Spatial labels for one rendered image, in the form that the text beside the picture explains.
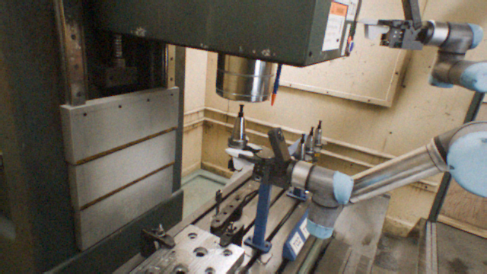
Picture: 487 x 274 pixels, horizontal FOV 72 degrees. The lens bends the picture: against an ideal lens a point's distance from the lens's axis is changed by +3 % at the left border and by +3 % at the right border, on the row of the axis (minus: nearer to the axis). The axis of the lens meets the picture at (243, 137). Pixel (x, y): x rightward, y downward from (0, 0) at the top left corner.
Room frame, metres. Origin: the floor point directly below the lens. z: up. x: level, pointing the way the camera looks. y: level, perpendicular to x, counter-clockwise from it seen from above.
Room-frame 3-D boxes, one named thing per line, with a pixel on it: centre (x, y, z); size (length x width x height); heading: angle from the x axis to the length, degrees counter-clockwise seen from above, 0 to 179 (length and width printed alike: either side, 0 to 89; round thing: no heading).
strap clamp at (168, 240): (0.89, 0.25, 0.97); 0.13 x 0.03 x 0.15; 63
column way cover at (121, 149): (1.10, 0.41, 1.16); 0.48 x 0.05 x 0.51; 153
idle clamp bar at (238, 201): (1.14, 0.03, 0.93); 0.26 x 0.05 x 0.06; 158
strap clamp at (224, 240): (0.94, 0.01, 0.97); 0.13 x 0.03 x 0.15; 153
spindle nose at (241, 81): (0.90, 0.01, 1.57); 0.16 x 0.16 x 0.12
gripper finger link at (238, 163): (0.86, 0.01, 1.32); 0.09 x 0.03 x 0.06; 77
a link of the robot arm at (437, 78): (1.07, -0.62, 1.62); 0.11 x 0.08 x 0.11; 3
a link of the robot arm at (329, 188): (0.77, -0.24, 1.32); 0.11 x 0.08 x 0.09; 63
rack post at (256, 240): (1.02, -0.10, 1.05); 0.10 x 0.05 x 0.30; 63
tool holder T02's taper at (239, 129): (0.90, 0.01, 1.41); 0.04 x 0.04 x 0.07
